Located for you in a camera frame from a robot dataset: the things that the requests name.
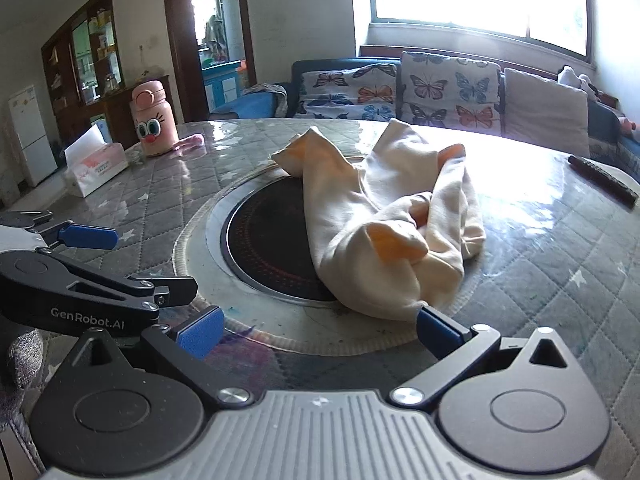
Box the wide butterfly print cushion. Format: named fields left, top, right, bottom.
left=295, top=64, right=401, bottom=122

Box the dark blue sofa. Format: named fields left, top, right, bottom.
left=209, top=57, right=640, bottom=181

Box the round black induction hob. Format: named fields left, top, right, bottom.
left=220, top=180, right=341, bottom=303

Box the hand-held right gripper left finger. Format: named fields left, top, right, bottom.
left=65, top=305, right=254, bottom=408

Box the plain beige cushion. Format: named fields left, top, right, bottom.
left=502, top=67, right=591, bottom=157

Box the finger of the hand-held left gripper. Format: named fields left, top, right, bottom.
left=47, top=254, right=199, bottom=309
left=0, top=211, right=119, bottom=252

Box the person's left forearm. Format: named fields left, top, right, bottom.
left=0, top=327, right=48, bottom=433

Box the dark wooden display cabinet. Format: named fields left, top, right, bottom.
left=41, top=0, right=126, bottom=133

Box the grey patterned cloth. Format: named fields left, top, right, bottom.
left=244, top=82, right=289, bottom=116

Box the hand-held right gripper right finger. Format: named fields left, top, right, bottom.
left=390, top=305, right=576, bottom=408

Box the black remote control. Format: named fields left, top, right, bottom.
left=567, top=155, right=635, bottom=206

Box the cream fleece top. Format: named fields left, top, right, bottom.
left=271, top=117, right=487, bottom=322

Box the blue kitchen cabinet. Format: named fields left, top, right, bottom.
left=202, top=60, right=247, bottom=111

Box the white fridge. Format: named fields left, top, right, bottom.
left=7, top=85, right=58, bottom=188

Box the pink cartoon face bottle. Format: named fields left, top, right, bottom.
left=130, top=80, right=177, bottom=158

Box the tall butterfly print cushion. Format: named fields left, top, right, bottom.
left=397, top=51, right=503, bottom=136

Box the white plush toy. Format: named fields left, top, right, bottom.
left=557, top=65, right=601, bottom=103

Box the round white hob mat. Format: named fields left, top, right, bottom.
left=172, top=162, right=483, bottom=357

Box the white tissue box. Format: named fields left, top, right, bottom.
left=61, top=125, right=129, bottom=198

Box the dark wooden door frame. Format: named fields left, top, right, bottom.
left=161, top=0, right=257, bottom=122

